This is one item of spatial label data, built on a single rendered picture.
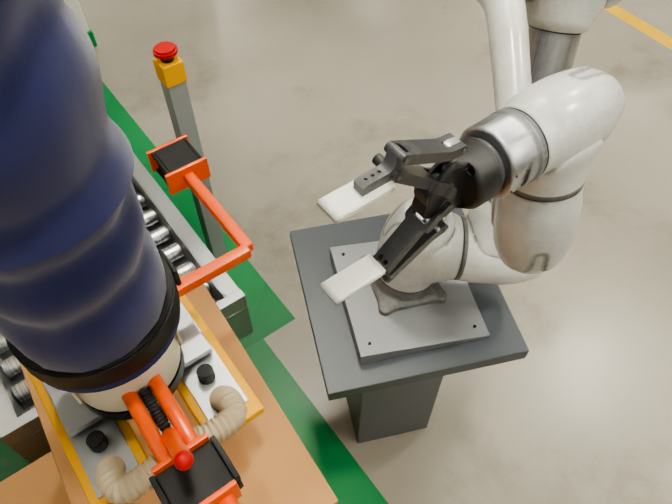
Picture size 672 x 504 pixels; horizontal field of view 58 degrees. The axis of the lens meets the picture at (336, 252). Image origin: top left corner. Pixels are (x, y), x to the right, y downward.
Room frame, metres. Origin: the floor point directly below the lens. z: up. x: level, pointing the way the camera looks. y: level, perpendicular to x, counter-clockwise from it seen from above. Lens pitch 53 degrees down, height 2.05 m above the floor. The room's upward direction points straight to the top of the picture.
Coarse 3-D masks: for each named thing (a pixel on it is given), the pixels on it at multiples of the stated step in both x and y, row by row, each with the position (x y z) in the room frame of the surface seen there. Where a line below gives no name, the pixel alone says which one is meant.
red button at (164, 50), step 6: (162, 42) 1.53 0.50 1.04; (168, 42) 1.53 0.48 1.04; (156, 48) 1.50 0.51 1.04; (162, 48) 1.50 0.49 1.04; (168, 48) 1.50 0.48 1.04; (174, 48) 1.50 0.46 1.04; (156, 54) 1.48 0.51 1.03; (162, 54) 1.47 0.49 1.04; (168, 54) 1.48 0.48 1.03; (174, 54) 1.48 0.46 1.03; (162, 60) 1.49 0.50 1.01; (168, 60) 1.49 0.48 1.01
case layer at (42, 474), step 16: (32, 464) 0.48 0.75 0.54; (48, 464) 0.48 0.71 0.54; (16, 480) 0.44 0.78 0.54; (32, 480) 0.44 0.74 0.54; (48, 480) 0.44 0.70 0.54; (0, 496) 0.41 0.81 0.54; (16, 496) 0.41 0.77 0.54; (32, 496) 0.41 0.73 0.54; (48, 496) 0.41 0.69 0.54; (64, 496) 0.41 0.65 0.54
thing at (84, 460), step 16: (48, 400) 0.40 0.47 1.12; (48, 416) 0.38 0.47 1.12; (64, 432) 0.35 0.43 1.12; (80, 432) 0.35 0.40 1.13; (96, 432) 0.34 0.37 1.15; (112, 432) 0.35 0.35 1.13; (128, 432) 0.35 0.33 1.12; (64, 448) 0.32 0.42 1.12; (80, 448) 0.32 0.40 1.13; (96, 448) 0.31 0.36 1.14; (112, 448) 0.32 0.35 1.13; (128, 448) 0.32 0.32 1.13; (80, 464) 0.30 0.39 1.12; (96, 464) 0.30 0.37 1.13; (128, 464) 0.30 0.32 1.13; (80, 480) 0.27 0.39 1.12; (96, 496) 0.25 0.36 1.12
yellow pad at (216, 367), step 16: (208, 336) 0.52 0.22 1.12; (224, 352) 0.49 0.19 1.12; (192, 368) 0.46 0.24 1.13; (208, 368) 0.44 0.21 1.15; (224, 368) 0.46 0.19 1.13; (192, 384) 0.43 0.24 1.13; (208, 384) 0.43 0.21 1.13; (224, 384) 0.43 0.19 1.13; (240, 384) 0.43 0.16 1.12; (192, 400) 0.40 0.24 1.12; (208, 400) 0.40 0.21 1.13; (256, 400) 0.40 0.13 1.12; (208, 416) 0.37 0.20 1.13; (256, 416) 0.38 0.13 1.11
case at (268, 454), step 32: (224, 320) 0.66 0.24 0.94; (32, 384) 0.51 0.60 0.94; (256, 384) 0.51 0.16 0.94; (192, 416) 0.45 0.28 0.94; (224, 448) 0.38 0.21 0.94; (256, 448) 0.38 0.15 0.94; (288, 448) 0.38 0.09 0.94; (64, 480) 0.33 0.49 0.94; (256, 480) 0.33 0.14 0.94; (288, 480) 0.33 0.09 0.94; (320, 480) 0.33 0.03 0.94
